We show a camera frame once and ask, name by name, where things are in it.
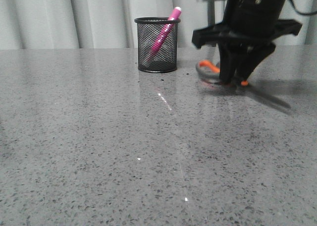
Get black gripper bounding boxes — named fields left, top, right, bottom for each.
left=192, top=0, right=302, bottom=83

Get grey curtain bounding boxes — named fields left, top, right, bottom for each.
left=0, top=0, right=317, bottom=50

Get black mesh pen holder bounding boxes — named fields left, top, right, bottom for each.
left=134, top=17, right=180, bottom=73

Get pink marker pen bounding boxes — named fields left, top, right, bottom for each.
left=146, top=6, right=182, bottom=66

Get black cable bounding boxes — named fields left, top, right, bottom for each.
left=286, top=0, right=317, bottom=15

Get grey orange scissors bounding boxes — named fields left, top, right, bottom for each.
left=195, top=59, right=291, bottom=113

